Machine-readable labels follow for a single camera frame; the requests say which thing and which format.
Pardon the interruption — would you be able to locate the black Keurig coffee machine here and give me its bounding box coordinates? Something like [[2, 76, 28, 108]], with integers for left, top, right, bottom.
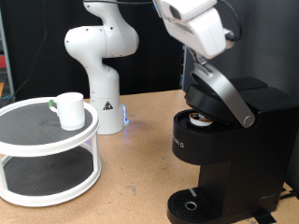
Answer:
[[166, 77, 299, 224]]

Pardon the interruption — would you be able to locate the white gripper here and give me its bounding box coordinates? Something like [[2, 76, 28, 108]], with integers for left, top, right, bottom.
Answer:
[[163, 7, 228, 67]]

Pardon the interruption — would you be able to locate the white two-tier turntable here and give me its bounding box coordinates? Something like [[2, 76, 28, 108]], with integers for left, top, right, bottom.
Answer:
[[0, 96, 102, 208]]

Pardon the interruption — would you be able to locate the thin black background cable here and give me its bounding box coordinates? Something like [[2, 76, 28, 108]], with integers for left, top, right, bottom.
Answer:
[[13, 0, 48, 98]]

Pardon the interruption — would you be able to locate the black camera cable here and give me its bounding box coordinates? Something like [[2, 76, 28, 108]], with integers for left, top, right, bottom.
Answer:
[[218, 0, 243, 42]]

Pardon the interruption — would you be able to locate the Keurig lid silver handle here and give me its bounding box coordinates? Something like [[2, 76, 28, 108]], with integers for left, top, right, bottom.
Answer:
[[185, 63, 257, 129]]

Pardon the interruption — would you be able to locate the black power cable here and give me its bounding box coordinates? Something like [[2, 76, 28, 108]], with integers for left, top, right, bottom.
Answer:
[[278, 186, 299, 202]]

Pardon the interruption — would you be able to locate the black drip tray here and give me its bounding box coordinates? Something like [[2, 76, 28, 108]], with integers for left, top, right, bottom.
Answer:
[[166, 187, 220, 224]]

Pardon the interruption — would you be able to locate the grey metal frame post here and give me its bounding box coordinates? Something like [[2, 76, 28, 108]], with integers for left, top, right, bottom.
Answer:
[[0, 8, 16, 99]]

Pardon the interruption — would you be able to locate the white coffee pod orange rim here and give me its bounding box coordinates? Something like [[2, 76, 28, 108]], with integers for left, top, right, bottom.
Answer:
[[188, 111, 215, 128]]

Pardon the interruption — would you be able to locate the white mug green-taped handle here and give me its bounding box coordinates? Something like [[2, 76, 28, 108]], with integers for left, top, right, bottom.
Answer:
[[48, 91, 87, 132]]

